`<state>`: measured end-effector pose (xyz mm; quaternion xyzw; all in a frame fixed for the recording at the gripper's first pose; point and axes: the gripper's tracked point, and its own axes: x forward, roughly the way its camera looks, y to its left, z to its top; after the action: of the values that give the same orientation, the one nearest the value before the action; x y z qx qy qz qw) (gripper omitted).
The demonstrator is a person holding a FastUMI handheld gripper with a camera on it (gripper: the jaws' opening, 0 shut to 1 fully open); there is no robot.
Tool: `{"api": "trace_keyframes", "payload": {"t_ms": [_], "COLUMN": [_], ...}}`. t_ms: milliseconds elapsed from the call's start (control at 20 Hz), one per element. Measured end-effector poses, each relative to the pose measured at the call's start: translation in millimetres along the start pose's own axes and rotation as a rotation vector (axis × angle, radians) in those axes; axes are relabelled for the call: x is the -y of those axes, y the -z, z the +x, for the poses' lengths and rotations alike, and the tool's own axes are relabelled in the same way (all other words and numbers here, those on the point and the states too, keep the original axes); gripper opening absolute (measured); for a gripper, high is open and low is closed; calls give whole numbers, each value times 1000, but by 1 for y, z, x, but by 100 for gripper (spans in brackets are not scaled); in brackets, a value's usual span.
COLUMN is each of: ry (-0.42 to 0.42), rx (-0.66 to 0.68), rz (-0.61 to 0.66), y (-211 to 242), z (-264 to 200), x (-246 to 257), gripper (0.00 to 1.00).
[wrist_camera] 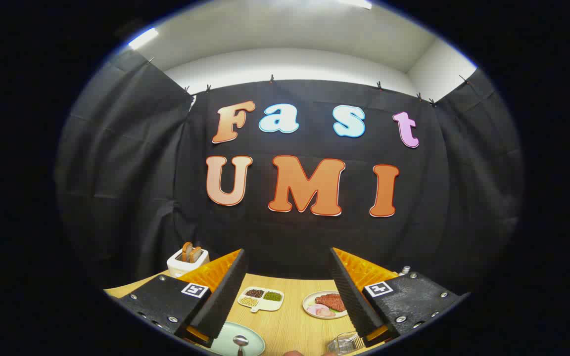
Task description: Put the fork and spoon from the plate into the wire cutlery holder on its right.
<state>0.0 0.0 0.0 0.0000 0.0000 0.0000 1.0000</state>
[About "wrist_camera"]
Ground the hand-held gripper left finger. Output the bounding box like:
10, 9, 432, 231
115, 249, 249, 348

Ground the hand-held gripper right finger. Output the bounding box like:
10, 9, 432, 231
328, 247, 469, 347

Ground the red-brown meat steak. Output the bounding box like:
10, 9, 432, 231
315, 293, 346, 312

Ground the white divided dish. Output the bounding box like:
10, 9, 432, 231
237, 286, 285, 313

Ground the white oval plate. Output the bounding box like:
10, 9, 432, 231
302, 291, 349, 320

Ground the light green round plate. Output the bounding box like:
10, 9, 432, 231
209, 322, 266, 356

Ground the cream white toaster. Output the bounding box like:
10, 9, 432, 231
167, 247, 210, 278

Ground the ceiling light panel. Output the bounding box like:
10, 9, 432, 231
128, 28, 159, 50

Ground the metal wire cutlery rack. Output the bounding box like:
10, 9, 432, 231
326, 332, 365, 355

